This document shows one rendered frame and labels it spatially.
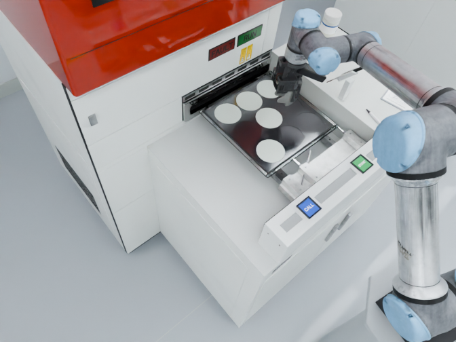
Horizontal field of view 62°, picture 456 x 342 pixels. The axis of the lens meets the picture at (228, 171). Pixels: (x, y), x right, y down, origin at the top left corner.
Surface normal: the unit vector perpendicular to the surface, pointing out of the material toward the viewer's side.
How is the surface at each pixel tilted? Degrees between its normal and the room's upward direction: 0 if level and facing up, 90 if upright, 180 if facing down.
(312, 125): 0
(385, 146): 84
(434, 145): 47
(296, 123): 0
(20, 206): 0
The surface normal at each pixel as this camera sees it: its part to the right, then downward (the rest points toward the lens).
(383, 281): 0.08, -0.55
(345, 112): -0.76, 0.51
